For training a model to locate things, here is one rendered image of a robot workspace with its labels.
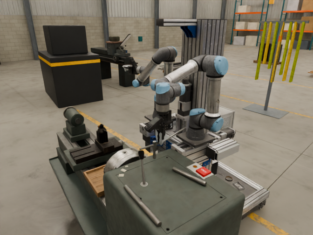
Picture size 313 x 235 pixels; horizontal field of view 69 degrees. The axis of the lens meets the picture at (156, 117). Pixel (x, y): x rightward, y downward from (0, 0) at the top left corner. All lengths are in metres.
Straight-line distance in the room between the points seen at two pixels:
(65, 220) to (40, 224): 0.26
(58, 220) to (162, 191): 1.95
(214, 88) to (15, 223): 2.52
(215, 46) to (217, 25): 0.16
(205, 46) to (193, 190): 1.12
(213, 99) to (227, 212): 0.78
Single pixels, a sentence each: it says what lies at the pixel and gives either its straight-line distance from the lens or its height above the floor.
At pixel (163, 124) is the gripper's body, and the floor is 1.48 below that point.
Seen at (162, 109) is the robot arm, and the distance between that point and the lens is 1.24.
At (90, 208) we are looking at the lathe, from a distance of 2.17.
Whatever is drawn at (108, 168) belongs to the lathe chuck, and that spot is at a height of 1.17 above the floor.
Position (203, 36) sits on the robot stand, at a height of 1.91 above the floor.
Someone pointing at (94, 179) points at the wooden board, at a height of 0.89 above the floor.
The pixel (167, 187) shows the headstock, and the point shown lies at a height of 1.25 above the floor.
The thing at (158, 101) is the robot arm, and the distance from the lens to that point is 1.23.
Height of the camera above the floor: 2.00
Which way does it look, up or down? 22 degrees down
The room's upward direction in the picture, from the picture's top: straight up
